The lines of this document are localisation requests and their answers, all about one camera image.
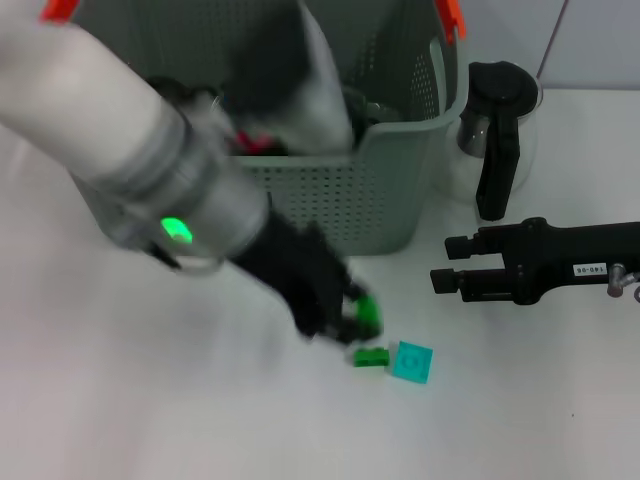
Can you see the glass jar with bricks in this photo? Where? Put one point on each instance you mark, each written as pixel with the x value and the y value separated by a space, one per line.
pixel 260 142

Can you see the glass teacup black sleeve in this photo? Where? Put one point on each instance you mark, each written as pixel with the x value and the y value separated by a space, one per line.
pixel 370 107

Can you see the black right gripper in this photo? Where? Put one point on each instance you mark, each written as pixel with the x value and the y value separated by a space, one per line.
pixel 565 255

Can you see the glass coffee pot black lid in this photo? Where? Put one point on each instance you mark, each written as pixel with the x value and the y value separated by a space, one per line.
pixel 500 95

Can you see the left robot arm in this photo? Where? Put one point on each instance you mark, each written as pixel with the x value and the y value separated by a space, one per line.
pixel 100 110

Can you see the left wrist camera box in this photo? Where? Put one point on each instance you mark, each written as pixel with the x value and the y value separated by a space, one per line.
pixel 300 75

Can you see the grey perforated storage basket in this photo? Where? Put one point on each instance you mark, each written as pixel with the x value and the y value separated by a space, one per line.
pixel 390 165

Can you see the teal square plate brick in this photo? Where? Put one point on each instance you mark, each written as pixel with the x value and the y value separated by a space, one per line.
pixel 412 362

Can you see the green two-stud brick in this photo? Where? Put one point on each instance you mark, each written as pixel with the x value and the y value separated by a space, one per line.
pixel 371 357

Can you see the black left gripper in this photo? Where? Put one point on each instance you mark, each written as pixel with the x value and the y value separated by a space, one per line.
pixel 300 270

